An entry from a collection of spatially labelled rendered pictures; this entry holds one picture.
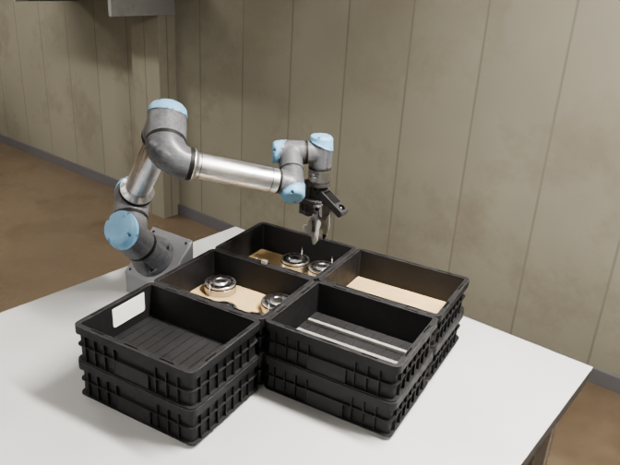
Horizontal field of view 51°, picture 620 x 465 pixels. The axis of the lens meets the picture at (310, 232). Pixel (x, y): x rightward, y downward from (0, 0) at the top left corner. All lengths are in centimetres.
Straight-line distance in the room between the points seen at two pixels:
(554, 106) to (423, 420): 180
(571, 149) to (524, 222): 43
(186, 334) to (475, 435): 84
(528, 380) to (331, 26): 236
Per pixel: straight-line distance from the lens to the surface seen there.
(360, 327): 197
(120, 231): 218
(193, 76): 463
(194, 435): 171
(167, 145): 187
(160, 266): 228
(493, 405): 197
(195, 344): 187
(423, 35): 346
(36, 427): 186
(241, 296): 210
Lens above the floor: 184
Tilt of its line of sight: 23 degrees down
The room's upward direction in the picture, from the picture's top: 3 degrees clockwise
